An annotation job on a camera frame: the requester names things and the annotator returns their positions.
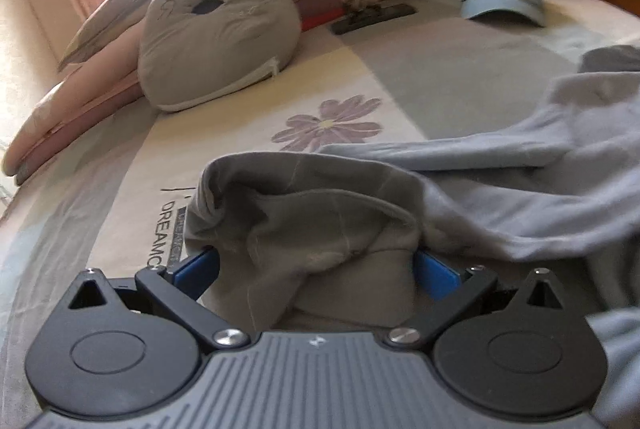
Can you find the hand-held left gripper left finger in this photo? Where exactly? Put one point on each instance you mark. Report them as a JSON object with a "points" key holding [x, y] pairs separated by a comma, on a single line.
{"points": [[195, 274]]}

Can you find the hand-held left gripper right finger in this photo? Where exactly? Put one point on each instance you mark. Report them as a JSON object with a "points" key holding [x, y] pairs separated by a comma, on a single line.
{"points": [[437, 276]]}

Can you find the light grey printed pants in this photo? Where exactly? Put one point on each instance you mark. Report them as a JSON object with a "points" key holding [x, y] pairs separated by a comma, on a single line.
{"points": [[500, 189]]}

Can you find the grey cat face cushion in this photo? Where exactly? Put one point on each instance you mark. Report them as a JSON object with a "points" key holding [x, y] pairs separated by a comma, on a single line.
{"points": [[220, 34]]}

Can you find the black clip with beige flower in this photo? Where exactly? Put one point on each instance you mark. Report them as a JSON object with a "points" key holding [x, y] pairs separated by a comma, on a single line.
{"points": [[375, 14]]}

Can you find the grey quilt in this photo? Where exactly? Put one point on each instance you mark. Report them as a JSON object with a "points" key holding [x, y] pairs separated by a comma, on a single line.
{"points": [[115, 9]]}

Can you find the dark grey cloth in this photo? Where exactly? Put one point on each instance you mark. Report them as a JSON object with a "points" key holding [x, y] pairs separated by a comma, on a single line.
{"points": [[615, 59]]}

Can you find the red cloth strip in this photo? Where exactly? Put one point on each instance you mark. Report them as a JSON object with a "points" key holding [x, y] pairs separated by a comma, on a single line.
{"points": [[320, 19]]}

